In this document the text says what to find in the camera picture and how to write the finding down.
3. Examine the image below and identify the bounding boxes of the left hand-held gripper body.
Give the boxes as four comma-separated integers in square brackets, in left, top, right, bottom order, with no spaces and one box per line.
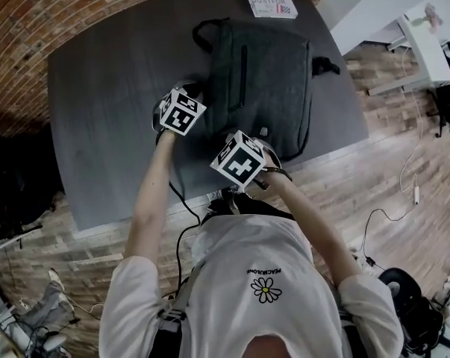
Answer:
[157,87,208,138]

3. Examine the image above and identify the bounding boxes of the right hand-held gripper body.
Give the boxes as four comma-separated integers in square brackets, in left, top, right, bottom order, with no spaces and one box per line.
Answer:
[209,128,282,193]

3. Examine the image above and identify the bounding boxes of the dark grey fabric backpack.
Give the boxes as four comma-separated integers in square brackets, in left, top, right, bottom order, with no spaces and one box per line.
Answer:
[193,18,341,163]

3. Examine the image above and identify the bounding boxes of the person's left forearm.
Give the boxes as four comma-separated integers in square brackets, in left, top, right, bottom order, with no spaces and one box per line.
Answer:
[125,131,177,264]

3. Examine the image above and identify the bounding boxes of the person's right forearm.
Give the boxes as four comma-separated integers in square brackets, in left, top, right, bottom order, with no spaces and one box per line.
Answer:
[256,166,363,286]

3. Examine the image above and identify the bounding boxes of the person's white shoe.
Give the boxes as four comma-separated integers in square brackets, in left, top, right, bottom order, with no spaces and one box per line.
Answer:
[208,189,233,205]

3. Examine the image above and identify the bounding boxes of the person's black trousers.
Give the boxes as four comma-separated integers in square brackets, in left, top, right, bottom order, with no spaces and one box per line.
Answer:
[205,192,296,223]

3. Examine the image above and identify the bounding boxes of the white flower print t-shirt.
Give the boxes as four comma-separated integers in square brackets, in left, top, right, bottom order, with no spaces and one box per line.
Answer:
[99,214,404,358]

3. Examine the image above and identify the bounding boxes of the black round stool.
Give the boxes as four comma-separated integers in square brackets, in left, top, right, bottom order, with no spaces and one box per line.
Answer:
[379,267,446,350]

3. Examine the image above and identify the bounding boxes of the white side table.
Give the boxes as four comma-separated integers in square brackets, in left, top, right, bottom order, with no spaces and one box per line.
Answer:
[368,4,450,96]

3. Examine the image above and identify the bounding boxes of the pink flowers in vase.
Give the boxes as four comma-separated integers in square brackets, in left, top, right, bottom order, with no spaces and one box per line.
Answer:
[410,1,445,34]

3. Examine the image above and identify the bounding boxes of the dark wrist bracelet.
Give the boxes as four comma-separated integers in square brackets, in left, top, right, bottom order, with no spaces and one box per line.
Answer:
[263,165,293,183]

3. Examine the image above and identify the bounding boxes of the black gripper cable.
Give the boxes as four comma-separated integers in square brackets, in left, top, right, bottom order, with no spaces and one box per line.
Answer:
[167,180,202,295]

